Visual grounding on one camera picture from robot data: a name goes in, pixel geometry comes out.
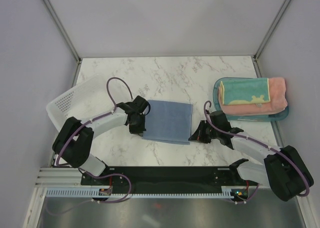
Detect right aluminium frame post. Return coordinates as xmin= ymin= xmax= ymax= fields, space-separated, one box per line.
xmin=252 ymin=0 xmax=292 ymax=63

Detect teal translucent plastic tub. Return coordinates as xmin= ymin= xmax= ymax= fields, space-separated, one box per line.
xmin=212 ymin=77 xmax=289 ymax=122

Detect aluminium frame post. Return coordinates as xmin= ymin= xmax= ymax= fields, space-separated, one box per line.
xmin=252 ymin=0 xmax=292 ymax=63
xmin=41 ymin=0 xmax=82 ymax=64

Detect pink towel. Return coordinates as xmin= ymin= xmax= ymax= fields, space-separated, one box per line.
xmin=219 ymin=77 xmax=288 ymax=114

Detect left aluminium frame post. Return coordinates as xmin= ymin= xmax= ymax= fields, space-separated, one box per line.
xmin=41 ymin=0 xmax=82 ymax=64

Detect yellow towel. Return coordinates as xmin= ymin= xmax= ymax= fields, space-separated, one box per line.
xmin=219 ymin=78 xmax=271 ymax=106

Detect aluminium table edge rail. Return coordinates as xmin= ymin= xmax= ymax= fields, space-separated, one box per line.
xmin=35 ymin=167 xmax=82 ymax=188

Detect white perforated plastic basket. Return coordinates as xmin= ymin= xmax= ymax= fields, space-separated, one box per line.
xmin=46 ymin=74 xmax=128 ymax=138

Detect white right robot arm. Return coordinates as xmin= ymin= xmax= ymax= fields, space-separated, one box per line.
xmin=189 ymin=110 xmax=314 ymax=202

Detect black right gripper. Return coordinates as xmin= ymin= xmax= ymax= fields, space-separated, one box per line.
xmin=189 ymin=120 xmax=220 ymax=144

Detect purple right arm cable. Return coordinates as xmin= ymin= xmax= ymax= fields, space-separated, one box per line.
xmin=204 ymin=100 xmax=311 ymax=205

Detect blue towel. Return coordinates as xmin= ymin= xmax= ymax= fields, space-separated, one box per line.
xmin=142 ymin=100 xmax=193 ymax=145

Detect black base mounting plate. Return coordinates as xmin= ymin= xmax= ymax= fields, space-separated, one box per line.
xmin=80 ymin=165 xmax=259 ymax=195

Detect white slotted cable duct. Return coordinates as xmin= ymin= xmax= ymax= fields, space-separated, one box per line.
xmin=46 ymin=187 xmax=248 ymax=199

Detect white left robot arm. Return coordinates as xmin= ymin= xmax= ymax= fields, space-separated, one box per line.
xmin=52 ymin=95 xmax=151 ymax=185

